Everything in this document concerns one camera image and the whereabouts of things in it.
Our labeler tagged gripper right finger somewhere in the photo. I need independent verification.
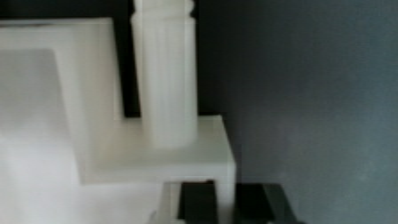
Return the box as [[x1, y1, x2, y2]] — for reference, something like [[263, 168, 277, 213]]
[[233, 183, 300, 224]]

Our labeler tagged white U-shaped fence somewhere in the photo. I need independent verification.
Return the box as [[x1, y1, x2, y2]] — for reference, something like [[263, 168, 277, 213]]
[[131, 0, 197, 150]]

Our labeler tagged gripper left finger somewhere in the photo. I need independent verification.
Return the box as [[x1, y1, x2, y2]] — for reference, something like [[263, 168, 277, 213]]
[[178, 181, 218, 224]]

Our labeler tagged white chair seat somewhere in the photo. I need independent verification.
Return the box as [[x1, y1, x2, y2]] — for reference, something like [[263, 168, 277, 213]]
[[0, 18, 236, 224]]

